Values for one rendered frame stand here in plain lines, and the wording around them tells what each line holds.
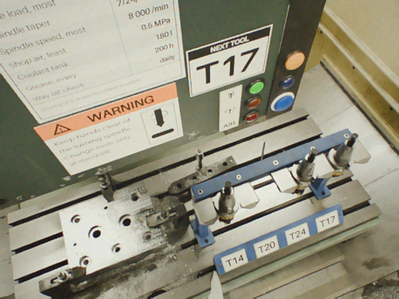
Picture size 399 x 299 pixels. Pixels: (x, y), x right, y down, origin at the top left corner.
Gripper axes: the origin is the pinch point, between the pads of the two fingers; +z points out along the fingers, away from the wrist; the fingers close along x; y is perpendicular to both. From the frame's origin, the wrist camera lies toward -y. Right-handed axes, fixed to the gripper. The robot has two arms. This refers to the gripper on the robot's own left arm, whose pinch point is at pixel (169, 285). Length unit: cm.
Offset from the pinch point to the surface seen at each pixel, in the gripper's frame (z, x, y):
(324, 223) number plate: 11, 50, 52
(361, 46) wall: 64, 92, 35
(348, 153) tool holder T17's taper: 18, 51, 18
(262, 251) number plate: 10, 28, 52
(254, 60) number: 14.3, 18.4, -28.4
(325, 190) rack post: 22, 58, 54
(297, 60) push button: 13.8, 23.9, -26.7
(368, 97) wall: 51, 94, 52
